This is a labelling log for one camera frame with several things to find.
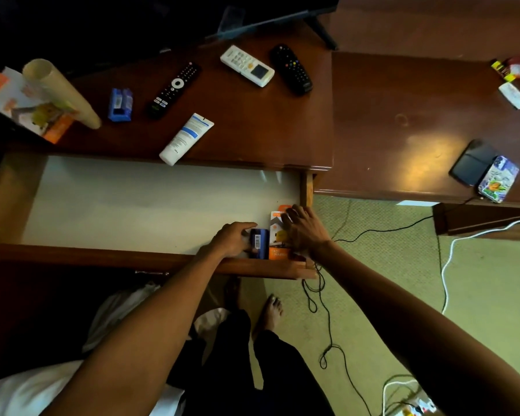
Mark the person's right hand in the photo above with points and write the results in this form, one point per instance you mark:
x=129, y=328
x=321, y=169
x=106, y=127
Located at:
x=305, y=231

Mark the person's left hand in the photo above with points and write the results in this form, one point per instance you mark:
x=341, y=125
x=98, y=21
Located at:
x=227, y=240

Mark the person's left thumb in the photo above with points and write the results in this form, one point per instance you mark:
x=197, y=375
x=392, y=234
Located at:
x=249, y=227

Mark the person's right fingers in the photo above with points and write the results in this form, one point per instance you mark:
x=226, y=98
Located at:
x=295, y=216

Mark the dark blue small box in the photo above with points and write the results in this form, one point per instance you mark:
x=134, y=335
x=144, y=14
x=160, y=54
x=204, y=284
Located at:
x=261, y=242

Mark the orange and white box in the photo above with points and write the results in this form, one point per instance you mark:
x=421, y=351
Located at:
x=277, y=240

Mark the person's left forearm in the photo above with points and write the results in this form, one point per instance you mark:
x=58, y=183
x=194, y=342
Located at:
x=147, y=333

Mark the person's right forearm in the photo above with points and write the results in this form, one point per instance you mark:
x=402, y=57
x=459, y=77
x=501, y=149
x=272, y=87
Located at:
x=416, y=333

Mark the person's right foot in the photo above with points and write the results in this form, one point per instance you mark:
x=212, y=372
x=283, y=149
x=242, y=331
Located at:
x=271, y=314

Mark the wooden dresser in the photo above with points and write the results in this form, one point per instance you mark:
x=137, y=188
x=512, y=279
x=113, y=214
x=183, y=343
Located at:
x=251, y=121

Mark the white cream tube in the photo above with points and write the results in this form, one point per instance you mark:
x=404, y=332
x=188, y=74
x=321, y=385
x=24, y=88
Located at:
x=185, y=139

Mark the wooden drawer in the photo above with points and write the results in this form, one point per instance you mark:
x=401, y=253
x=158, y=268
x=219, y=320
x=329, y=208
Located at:
x=134, y=203

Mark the wooden desk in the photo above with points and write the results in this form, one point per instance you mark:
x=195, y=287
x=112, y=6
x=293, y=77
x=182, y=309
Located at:
x=394, y=125

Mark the black remote coloured buttons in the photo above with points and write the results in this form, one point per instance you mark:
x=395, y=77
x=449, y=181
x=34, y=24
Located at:
x=291, y=69

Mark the person's black trousers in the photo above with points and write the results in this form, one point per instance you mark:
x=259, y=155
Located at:
x=234, y=376

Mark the slim black remote control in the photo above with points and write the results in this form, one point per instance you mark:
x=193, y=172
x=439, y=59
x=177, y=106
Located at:
x=173, y=90

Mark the white remote control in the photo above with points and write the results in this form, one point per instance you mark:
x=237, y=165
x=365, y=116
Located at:
x=247, y=65

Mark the light blue small box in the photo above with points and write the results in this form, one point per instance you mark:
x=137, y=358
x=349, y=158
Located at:
x=120, y=104

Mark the black flat device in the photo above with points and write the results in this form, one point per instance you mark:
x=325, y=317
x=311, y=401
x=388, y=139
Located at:
x=470, y=162

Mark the patterned colourful tin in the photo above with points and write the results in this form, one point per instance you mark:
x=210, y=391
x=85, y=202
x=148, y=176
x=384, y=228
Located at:
x=498, y=179

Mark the white power strip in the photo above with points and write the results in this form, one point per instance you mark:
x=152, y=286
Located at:
x=418, y=408

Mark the rolled beige paper tube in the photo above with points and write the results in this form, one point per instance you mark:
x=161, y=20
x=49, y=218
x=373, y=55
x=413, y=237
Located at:
x=60, y=93

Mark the black television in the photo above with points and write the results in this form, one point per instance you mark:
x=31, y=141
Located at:
x=112, y=21

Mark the white packet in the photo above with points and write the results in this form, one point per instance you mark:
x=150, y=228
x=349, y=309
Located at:
x=514, y=96

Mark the yellow and black packet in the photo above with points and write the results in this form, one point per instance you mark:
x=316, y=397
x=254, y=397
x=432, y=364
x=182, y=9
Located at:
x=502, y=70

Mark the orange and white booklet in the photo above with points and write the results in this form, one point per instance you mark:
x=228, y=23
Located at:
x=8, y=99

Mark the white bed sheet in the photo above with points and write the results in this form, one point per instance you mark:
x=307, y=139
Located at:
x=17, y=394

